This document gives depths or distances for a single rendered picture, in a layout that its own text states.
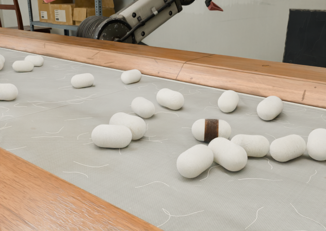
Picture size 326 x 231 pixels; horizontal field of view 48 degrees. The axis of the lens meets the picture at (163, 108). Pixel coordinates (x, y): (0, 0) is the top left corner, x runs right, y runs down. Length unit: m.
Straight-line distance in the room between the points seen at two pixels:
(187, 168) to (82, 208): 0.09
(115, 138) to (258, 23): 2.33
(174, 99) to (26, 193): 0.22
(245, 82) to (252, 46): 2.14
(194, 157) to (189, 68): 0.29
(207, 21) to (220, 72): 2.31
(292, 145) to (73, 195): 0.17
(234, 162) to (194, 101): 0.18
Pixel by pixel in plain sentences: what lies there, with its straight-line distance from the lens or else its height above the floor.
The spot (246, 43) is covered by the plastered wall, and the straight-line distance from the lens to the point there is 2.65.
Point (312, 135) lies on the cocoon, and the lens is 0.32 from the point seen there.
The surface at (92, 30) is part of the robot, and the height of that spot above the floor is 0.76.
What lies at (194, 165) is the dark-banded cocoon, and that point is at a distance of 0.25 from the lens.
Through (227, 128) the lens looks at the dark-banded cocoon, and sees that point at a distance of 0.32.
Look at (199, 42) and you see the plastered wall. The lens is 2.87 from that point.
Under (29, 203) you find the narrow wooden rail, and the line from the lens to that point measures 0.20.
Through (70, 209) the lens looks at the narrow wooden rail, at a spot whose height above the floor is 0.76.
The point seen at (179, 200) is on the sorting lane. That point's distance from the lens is 0.24.
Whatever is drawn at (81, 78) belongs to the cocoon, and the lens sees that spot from 0.50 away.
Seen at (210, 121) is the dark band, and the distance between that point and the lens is 0.32.
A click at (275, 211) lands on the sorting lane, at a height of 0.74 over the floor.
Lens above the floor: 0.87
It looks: 18 degrees down
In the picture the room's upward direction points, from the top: straight up
